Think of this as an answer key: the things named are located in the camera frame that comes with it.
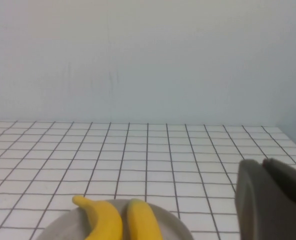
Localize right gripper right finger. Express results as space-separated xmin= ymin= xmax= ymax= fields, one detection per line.
xmin=262 ymin=156 xmax=296 ymax=209

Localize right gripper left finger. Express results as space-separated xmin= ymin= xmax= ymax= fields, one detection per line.
xmin=234 ymin=158 xmax=296 ymax=240

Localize yellow banana with stem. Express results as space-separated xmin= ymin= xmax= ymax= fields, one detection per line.
xmin=72 ymin=194 xmax=124 ymax=240

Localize grey round plate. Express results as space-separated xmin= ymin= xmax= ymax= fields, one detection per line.
xmin=35 ymin=198 xmax=194 ymax=240

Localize white grid tablecloth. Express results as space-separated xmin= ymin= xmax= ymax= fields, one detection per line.
xmin=0 ymin=120 xmax=296 ymax=240

